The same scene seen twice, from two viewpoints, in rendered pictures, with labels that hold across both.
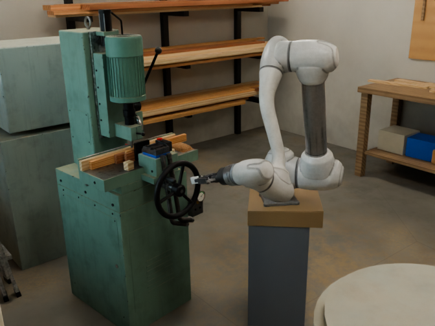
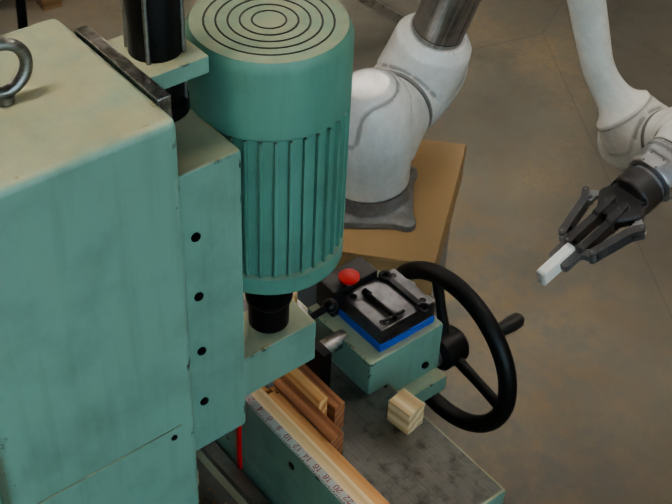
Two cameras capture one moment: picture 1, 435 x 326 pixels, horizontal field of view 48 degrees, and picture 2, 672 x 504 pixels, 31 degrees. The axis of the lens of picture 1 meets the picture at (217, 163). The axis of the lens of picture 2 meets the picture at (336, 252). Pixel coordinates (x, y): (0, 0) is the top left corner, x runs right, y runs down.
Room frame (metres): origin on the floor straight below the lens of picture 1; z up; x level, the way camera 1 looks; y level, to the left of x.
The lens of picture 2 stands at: (2.21, 1.49, 2.14)
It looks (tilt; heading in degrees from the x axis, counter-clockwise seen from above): 42 degrees down; 276
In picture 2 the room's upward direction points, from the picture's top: 3 degrees clockwise
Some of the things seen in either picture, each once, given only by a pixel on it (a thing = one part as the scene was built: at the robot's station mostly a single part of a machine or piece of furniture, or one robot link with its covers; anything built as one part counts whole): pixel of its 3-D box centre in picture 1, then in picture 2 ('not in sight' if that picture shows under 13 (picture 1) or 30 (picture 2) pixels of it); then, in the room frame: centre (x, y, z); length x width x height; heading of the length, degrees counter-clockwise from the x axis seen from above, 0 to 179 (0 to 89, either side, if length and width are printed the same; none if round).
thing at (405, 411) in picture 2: (128, 165); (405, 411); (2.21, 0.42, 0.92); 0.04 x 0.03 x 0.04; 144
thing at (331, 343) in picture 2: (145, 151); (323, 348); (2.33, 0.36, 0.95); 0.09 x 0.07 x 0.09; 136
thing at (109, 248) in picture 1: (126, 243); not in sight; (2.47, 0.52, 0.36); 0.58 x 0.45 x 0.71; 46
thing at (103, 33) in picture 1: (105, 27); (149, 35); (2.49, 0.54, 1.54); 0.08 x 0.08 x 0.17; 46
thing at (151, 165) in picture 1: (158, 162); (373, 337); (2.27, 0.29, 0.91); 0.15 x 0.14 x 0.09; 136
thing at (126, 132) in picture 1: (128, 132); (255, 351); (2.41, 0.45, 1.03); 0.14 x 0.07 x 0.09; 46
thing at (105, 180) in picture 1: (147, 166); (325, 385); (2.32, 0.35, 0.87); 0.61 x 0.30 x 0.06; 136
